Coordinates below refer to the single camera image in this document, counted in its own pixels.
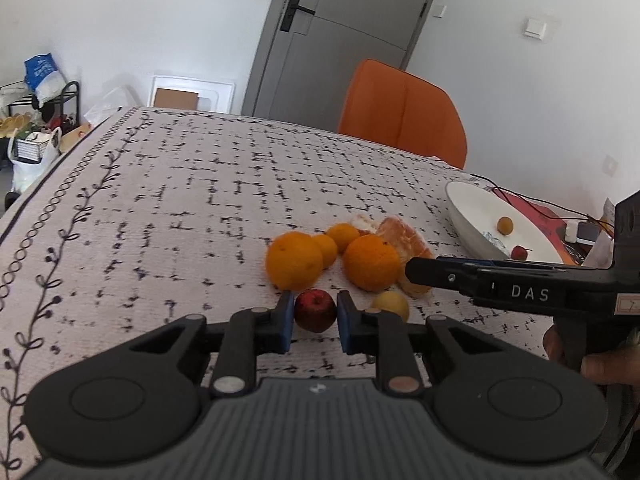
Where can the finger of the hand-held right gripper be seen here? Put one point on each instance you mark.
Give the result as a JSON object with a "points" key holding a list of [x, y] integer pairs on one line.
{"points": [[485, 263], [435, 274]]}

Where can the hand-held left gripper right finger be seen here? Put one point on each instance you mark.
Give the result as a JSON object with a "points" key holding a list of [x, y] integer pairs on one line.
{"points": [[345, 327]]}

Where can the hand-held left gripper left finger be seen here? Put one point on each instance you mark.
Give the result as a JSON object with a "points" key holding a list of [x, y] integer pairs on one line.
{"points": [[286, 327]]}

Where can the small red apple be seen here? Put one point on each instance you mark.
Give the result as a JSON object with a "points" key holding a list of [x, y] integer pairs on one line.
{"points": [[315, 310]]}

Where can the large peeled orange piece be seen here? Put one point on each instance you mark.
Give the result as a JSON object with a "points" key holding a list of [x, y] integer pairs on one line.
{"points": [[402, 240]]}

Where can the small yellow fruit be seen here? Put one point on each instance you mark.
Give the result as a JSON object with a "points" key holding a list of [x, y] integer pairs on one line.
{"points": [[391, 305]]}

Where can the white plate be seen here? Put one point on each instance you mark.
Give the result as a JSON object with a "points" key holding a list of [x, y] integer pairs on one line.
{"points": [[477, 210]]}

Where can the small peeled orange piece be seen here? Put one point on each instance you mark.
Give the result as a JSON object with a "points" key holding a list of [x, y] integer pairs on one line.
{"points": [[365, 224]]}

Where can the person's right hand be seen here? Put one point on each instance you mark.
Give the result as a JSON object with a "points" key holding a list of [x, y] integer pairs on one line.
{"points": [[615, 367]]}

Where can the small red fruit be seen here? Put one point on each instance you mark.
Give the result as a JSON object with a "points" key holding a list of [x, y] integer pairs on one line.
{"points": [[519, 252]]}

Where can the small yellow-brown fruit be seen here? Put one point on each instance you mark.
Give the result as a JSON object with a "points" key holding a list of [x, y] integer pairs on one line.
{"points": [[505, 225]]}

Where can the dark power bank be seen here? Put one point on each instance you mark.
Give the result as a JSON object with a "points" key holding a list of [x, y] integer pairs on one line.
{"points": [[588, 232]]}

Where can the white power adapter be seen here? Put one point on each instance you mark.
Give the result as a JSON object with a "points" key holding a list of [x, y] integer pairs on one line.
{"points": [[571, 232]]}

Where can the patterned white tablecloth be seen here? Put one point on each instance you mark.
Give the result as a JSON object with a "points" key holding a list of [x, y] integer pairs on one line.
{"points": [[200, 185]]}

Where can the orange chair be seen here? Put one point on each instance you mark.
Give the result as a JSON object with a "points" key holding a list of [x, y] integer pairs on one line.
{"points": [[400, 105]]}

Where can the grey door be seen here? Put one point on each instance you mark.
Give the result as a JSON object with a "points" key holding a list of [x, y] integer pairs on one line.
{"points": [[345, 50]]}

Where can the white foam packaging board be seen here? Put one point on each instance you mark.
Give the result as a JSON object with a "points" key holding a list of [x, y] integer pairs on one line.
{"points": [[215, 92]]}

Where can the brown cardboard sheet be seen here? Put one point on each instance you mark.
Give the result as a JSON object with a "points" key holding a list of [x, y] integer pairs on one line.
{"points": [[175, 98]]}

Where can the clear plastic bag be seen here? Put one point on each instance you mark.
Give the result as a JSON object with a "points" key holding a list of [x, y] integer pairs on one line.
{"points": [[112, 102]]}

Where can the white shopping bag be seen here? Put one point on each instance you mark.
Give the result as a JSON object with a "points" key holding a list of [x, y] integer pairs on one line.
{"points": [[30, 172]]}

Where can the black shoe rack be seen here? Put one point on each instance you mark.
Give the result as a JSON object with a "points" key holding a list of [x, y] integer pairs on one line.
{"points": [[70, 105]]}

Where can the blue and white bag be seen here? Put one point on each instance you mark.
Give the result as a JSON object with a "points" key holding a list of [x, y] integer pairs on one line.
{"points": [[42, 77]]}

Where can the white wall socket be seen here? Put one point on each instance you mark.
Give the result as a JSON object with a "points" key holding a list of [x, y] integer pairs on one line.
{"points": [[609, 165]]}

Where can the white light switch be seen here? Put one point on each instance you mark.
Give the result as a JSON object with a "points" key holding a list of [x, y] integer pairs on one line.
{"points": [[536, 28]]}

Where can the small white wall switch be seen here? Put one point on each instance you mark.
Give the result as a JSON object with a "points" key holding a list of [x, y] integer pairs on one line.
{"points": [[440, 10]]}

